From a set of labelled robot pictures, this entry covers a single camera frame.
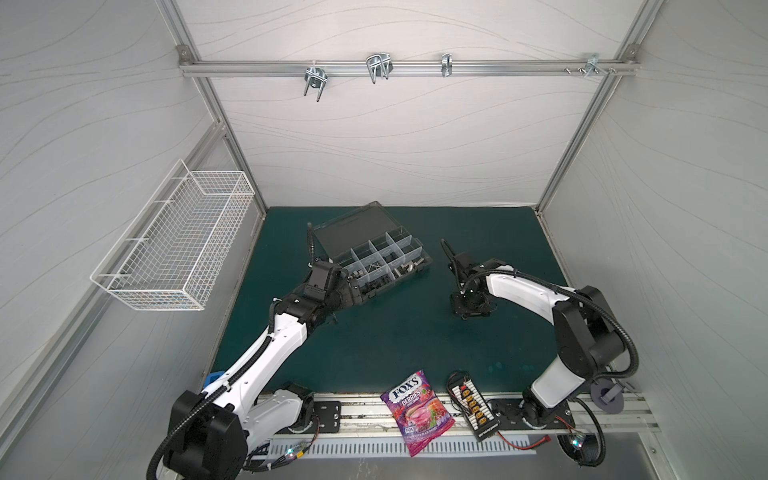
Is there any clear plastic organizer box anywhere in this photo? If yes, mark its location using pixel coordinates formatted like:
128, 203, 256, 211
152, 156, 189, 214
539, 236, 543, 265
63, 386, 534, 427
307, 201, 432, 304

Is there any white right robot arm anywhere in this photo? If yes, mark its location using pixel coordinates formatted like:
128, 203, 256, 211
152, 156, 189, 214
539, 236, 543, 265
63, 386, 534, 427
446, 247, 640, 416

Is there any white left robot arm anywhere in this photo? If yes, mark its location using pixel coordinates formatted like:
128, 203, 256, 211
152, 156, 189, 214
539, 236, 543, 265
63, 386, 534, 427
145, 260, 362, 479

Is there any green table mat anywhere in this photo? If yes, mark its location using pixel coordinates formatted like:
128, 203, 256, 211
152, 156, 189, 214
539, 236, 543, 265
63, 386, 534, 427
213, 207, 564, 394

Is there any black parallel charging board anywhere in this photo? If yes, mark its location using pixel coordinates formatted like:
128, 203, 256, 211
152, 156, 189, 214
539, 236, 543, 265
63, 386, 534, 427
446, 370, 500, 442

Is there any purple Fox's candy bag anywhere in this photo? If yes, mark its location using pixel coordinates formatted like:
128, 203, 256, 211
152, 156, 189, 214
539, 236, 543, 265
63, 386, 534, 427
380, 370, 455, 457

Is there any blue tape dispenser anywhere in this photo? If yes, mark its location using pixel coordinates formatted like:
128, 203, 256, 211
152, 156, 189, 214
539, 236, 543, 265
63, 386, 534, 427
204, 371, 225, 388

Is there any silver U-bolt clamp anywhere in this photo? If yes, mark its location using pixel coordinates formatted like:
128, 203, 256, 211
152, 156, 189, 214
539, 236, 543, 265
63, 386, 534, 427
303, 66, 328, 102

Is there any silver double U-bolt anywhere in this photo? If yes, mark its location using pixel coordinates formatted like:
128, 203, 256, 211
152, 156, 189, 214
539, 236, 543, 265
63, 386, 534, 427
365, 53, 393, 84

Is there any aluminium top crossbar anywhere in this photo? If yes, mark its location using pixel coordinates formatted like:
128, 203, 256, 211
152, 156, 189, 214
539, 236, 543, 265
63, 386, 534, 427
180, 57, 615, 78

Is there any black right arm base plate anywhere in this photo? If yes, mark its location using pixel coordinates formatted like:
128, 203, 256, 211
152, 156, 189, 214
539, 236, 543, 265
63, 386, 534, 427
490, 396, 575, 430

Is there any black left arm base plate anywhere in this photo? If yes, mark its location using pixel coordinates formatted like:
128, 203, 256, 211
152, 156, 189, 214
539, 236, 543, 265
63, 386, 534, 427
314, 401, 342, 434

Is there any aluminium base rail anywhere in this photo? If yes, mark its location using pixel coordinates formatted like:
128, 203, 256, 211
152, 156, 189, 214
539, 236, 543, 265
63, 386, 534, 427
167, 392, 661, 445

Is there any red wire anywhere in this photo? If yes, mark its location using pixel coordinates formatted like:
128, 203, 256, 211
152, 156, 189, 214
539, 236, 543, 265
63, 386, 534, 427
494, 428, 552, 451

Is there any white wire basket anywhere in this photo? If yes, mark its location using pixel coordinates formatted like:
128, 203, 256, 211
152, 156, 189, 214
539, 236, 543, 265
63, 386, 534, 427
90, 160, 254, 311

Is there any black cable bundle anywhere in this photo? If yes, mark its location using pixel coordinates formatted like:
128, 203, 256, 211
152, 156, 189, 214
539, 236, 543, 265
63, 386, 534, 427
239, 419, 322, 475

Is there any small silver bracket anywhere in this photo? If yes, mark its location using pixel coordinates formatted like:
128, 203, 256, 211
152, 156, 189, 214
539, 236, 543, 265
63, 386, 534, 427
441, 53, 453, 78

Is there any silver corner hook bracket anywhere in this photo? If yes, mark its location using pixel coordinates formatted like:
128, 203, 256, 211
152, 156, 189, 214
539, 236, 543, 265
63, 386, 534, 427
564, 54, 617, 78

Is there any aluminium corner frame post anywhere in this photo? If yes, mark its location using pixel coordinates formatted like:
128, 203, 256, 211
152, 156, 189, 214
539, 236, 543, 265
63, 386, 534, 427
534, 0, 664, 217

